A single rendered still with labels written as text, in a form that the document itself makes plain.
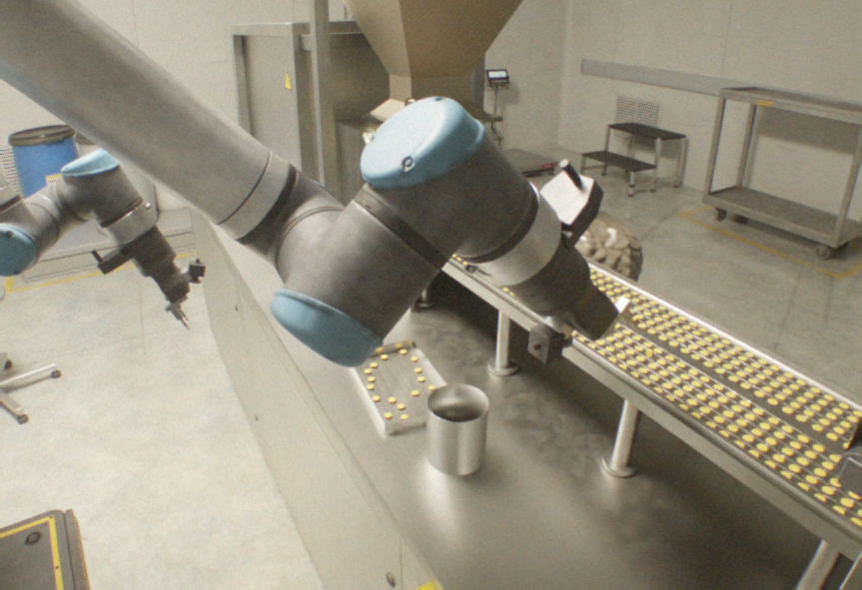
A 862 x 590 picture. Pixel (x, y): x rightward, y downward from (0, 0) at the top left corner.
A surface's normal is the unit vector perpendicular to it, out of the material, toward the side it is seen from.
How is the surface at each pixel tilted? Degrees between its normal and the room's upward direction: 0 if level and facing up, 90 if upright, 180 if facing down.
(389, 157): 40
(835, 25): 90
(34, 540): 0
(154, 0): 90
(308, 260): 45
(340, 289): 62
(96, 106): 101
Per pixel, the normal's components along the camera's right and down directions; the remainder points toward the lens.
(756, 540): 0.00, -0.91
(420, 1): 0.44, 0.75
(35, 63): 0.27, 0.56
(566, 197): -0.62, -0.49
